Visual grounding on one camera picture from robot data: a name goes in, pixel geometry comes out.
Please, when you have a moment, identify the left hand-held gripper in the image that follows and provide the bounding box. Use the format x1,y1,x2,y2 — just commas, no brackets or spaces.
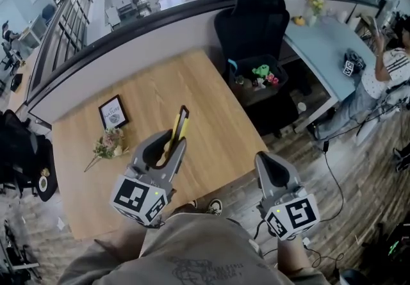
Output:
110,129,188,227

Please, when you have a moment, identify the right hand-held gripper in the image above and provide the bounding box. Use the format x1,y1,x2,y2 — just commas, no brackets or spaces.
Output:
254,151,322,241

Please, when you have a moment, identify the person's right forearm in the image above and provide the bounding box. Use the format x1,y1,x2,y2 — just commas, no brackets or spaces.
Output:
276,238,314,279

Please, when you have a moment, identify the dried flower bouquet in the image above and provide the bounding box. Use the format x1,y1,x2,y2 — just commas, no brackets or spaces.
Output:
83,127,130,174

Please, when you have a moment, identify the black framed picture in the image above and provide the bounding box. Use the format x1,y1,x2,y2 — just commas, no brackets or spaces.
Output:
97,94,130,131

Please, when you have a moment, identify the person's right shoe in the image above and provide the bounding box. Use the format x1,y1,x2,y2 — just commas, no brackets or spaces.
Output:
206,198,224,216

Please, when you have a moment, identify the wooden table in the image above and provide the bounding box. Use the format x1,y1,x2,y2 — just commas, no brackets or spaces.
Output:
51,49,268,241

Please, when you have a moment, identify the black storage box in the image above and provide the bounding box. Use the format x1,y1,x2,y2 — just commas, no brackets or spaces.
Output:
227,54,290,108

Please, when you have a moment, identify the person's beige shirt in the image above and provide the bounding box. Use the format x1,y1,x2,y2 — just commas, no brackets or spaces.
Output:
56,212,332,285

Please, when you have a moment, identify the green plush toy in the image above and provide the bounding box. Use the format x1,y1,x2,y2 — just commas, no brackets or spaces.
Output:
251,63,274,79

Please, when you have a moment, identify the black mesh chair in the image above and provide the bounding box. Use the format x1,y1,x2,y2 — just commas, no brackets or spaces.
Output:
0,109,59,203

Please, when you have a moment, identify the light blue desk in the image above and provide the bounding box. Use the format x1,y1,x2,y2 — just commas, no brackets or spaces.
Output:
283,15,378,134

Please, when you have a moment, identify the spare hand-held gripper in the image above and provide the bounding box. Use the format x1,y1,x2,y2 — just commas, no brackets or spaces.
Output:
342,48,366,77

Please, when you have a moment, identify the black office chair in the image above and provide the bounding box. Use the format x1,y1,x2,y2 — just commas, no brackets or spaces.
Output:
213,0,301,138

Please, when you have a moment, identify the black metal railing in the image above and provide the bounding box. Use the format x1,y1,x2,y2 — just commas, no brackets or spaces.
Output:
26,0,100,99

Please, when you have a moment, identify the vase of yellow flowers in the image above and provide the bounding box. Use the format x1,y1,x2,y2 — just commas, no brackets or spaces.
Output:
306,0,325,28

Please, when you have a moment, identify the black floor cable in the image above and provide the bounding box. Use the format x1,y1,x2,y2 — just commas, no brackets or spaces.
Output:
302,147,345,270

